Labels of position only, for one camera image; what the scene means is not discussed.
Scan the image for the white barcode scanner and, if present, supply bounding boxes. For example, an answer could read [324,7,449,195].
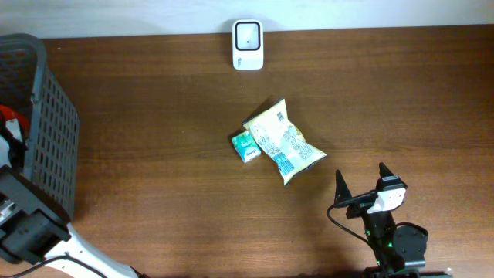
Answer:
[232,19,264,70]

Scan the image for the yellow snack bag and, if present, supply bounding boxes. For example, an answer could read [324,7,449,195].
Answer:
[242,98,327,187]

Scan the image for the orange spaghetti packet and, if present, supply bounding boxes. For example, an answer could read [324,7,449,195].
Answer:
[0,105,30,137]

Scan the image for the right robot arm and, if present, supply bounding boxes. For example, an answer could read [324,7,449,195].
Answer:
[327,163,428,277]

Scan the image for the grey plastic basket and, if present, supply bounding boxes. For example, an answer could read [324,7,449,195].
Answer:
[1,34,80,217]

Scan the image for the teal tissue pack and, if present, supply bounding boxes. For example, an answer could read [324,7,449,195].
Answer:
[232,131,262,163]

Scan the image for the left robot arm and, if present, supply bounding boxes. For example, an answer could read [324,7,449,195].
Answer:
[1,117,144,278]

